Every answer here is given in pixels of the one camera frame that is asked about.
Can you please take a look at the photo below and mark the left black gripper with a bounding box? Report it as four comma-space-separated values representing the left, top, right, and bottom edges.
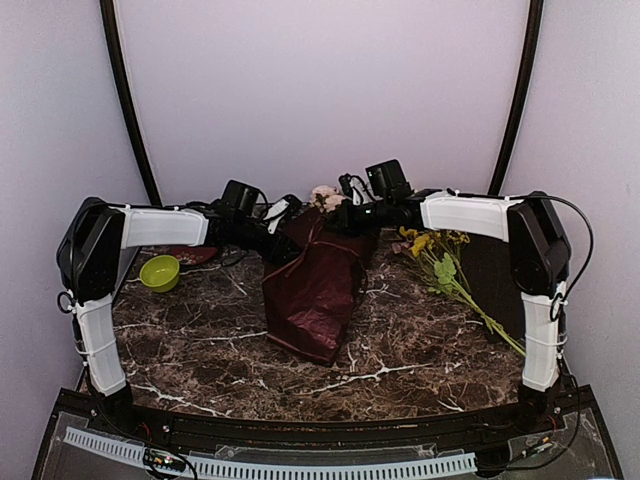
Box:
233, 217, 304, 264

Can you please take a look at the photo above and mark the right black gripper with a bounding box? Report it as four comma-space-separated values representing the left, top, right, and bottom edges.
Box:
324, 197, 393, 238

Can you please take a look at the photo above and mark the pink fake rose bunch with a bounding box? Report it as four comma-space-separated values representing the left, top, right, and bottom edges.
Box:
311, 185, 346, 214

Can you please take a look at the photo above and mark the red wrapping paper sheet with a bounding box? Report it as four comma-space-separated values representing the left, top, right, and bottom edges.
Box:
262, 208, 380, 366

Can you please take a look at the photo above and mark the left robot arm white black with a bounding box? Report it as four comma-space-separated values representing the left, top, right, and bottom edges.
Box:
56, 197, 302, 397

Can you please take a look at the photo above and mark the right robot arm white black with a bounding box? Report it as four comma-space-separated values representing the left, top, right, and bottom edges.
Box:
328, 189, 574, 392

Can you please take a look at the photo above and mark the yellow fake flower bunch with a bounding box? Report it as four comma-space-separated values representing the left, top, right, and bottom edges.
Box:
392, 226, 526, 357

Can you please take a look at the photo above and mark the red embroidered round pouch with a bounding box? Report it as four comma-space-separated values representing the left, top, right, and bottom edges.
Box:
169, 246, 218, 266

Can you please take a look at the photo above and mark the green plastic bowl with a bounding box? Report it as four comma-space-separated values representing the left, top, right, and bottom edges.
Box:
139, 255, 180, 293

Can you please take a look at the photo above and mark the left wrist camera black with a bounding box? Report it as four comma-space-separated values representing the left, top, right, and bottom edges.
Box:
217, 179, 304, 236

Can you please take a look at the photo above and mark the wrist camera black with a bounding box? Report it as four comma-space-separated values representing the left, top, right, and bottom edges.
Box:
217, 179, 304, 236
339, 159, 414, 205

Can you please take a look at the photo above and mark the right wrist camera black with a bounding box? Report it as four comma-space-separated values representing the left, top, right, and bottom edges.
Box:
339, 159, 414, 205

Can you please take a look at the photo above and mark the white cable duct strip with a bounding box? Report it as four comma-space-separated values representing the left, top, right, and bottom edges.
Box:
63, 427, 477, 479

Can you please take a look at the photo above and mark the left black frame post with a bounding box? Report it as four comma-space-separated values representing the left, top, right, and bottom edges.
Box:
99, 0, 163, 206

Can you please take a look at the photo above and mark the black frame post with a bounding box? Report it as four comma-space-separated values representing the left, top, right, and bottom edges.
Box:
488, 0, 544, 195
99, 0, 163, 206

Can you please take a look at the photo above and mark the black front table rail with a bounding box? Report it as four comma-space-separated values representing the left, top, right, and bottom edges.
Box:
56, 385, 596, 451

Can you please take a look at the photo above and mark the right black frame post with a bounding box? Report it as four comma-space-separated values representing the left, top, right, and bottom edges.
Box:
488, 0, 544, 195

